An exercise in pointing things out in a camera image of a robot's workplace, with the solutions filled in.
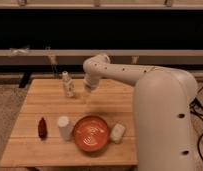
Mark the clear plastic bottle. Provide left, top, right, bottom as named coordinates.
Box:
left=62, top=71, right=75, bottom=97

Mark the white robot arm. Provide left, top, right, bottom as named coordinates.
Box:
left=83, top=54, right=198, bottom=171

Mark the orange ceramic bowl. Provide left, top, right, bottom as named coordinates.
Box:
left=73, top=115, right=110, bottom=152

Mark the small dark red bottle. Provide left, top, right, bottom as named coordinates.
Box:
left=38, top=118, right=47, bottom=139

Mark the wooden table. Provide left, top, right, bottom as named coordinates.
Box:
left=0, top=79, right=137, bottom=167

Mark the white cup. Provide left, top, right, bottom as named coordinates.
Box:
left=57, top=116, right=73, bottom=141

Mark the grey metal rail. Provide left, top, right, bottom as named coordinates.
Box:
left=0, top=49, right=203, bottom=67

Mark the black floor cable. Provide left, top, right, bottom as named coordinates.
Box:
left=189, top=79, right=203, bottom=168

